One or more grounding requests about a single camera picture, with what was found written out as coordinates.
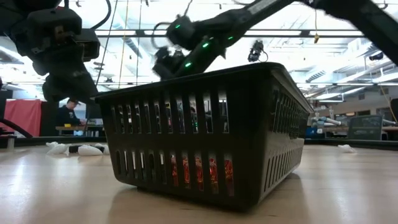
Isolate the black table frame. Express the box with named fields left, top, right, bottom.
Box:
left=0, top=136, right=398, bottom=152

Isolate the black sloping brace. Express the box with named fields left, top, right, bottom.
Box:
left=0, top=118, right=34, bottom=139

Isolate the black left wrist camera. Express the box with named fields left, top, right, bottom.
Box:
left=74, top=29, right=101, bottom=62

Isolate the dark mesh chair back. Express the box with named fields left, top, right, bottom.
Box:
left=347, top=114, right=384, bottom=141

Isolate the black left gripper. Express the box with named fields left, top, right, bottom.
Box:
left=32, top=51, right=98, bottom=104

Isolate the black hanging cord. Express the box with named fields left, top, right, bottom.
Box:
left=95, top=0, right=118, bottom=85

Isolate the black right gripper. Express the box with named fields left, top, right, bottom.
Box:
left=174, top=46, right=220, bottom=78

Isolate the black chair back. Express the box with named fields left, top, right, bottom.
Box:
left=390, top=98, right=398, bottom=124

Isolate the yellow hanging cable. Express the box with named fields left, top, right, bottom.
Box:
left=313, top=7, right=320, bottom=44

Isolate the black slotted plastic basket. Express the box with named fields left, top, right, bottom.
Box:
left=93, top=61, right=314, bottom=212

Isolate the black partition panel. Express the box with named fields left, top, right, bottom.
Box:
left=40, top=101, right=60, bottom=137

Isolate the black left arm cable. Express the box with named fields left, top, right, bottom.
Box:
left=89, top=0, right=112, bottom=31

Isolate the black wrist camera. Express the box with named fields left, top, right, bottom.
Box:
left=151, top=46, right=184, bottom=80
left=74, top=29, right=101, bottom=62

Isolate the black overhead frame bar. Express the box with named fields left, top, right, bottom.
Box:
left=95, top=29, right=364, bottom=39

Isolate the red partition screen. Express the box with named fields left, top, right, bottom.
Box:
left=3, top=99, right=42, bottom=138

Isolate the black hanging camera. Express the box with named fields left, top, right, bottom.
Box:
left=247, top=39, right=269, bottom=63

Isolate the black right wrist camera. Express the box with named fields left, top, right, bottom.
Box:
left=151, top=46, right=184, bottom=80

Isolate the red orange snack packet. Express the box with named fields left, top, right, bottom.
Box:
left=170, top=154, right=191, bottom=189

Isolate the person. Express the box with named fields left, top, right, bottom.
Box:
left=56, top=98, right=88, bottom=137

